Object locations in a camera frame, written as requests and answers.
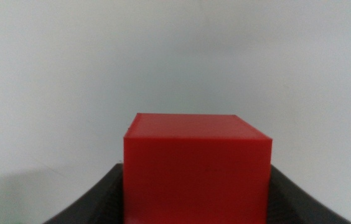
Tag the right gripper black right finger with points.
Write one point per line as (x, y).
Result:
(290, 208)

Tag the red cube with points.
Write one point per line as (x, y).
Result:
(197, 174)

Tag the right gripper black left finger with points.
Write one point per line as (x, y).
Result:
(104, 205)

